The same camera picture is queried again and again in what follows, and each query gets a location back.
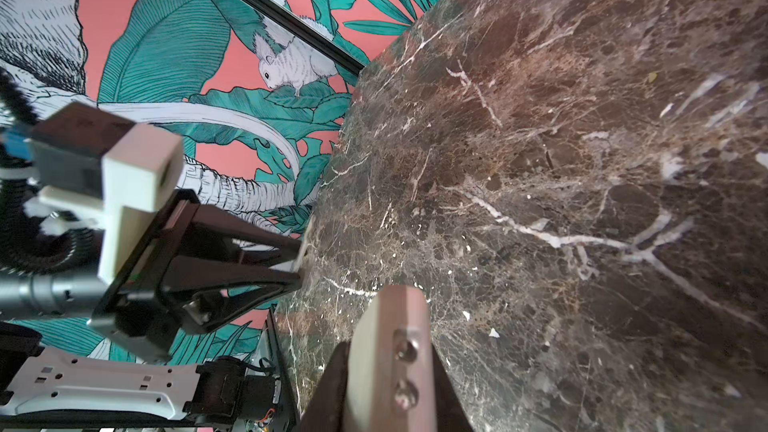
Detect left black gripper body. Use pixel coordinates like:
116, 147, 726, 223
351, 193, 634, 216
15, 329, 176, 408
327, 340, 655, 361
88, 189, 200, 363

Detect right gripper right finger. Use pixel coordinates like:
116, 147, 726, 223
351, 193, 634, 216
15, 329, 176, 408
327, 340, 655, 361
432, 345, 474, 432

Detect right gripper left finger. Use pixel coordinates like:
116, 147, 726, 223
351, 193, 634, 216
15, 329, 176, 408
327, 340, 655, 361
294, 341, 350, 432

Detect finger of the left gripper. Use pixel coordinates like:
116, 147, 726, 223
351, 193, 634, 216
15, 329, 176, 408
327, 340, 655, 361
161, 256, 302, 335
179, 202, 301, 264

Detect white AC remote control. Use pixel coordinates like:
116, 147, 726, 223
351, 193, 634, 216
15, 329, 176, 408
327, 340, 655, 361
342, 285, 438, 431

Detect remote battery cover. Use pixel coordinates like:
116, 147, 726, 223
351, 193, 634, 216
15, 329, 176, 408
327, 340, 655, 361
293, 215, 316, 275

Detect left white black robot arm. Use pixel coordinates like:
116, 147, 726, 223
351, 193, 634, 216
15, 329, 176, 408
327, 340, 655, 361
1, 73, 301, 431

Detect left black frame post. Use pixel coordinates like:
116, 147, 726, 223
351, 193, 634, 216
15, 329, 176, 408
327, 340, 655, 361
240, 0, 364, 78

